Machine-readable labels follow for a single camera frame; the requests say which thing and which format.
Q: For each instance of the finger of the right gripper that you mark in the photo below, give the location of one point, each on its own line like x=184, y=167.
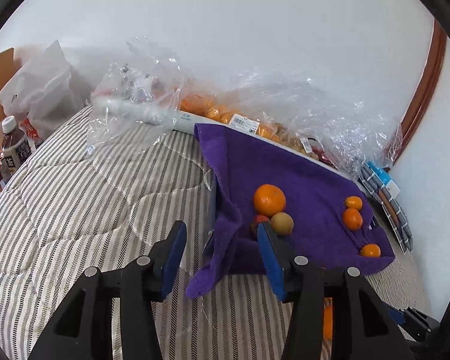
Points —
x=417, y=324

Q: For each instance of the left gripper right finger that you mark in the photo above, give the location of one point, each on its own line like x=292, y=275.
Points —
x=361, y=326

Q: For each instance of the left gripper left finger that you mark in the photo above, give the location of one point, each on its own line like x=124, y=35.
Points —
x=81, y=326

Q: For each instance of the orange tangerine front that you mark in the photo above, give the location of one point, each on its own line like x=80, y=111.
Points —
x=370, y=251

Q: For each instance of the small orange tangerine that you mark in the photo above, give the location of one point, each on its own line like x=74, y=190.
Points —
x=354, y=202

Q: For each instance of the yellow-green round fruit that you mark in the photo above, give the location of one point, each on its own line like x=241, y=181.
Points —
x=282, y=224

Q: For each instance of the small red fruit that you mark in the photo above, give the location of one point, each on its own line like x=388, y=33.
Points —
x=257, y=220

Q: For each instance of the large orange tangerine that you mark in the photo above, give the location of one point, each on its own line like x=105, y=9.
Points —
x=269, y=200

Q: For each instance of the purple towel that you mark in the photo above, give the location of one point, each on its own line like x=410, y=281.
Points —
x=315, y=199

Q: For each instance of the striped grey white quilt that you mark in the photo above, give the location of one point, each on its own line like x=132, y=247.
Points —
x=64, y=211

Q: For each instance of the grey checked folded cloth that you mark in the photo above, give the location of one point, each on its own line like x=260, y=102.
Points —
x=395, y=214

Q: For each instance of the blue white tissue pack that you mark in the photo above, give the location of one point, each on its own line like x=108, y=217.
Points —
x=386, y=179

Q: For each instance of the bag of brown longans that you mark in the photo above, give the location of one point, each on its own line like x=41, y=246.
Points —
x=288, y=138

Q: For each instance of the dark drink bottle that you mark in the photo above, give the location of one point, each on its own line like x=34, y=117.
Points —
x=15, y=149

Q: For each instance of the large clear plastic wrap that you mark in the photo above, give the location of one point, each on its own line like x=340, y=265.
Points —
x=346, y=135

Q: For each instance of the white long box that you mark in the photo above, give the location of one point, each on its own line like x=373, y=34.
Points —
x=187, y=119

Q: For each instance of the clear plastic bag left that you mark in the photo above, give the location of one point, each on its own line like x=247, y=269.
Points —
x=149, y=74

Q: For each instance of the white paper bag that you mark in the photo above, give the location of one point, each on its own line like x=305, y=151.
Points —
x=40, y=96

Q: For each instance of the bag of small oranges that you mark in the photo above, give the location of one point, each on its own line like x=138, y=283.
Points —
x=208, y=106

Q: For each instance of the brown wooden door frame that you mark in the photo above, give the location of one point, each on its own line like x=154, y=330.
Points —
x=426, y=87

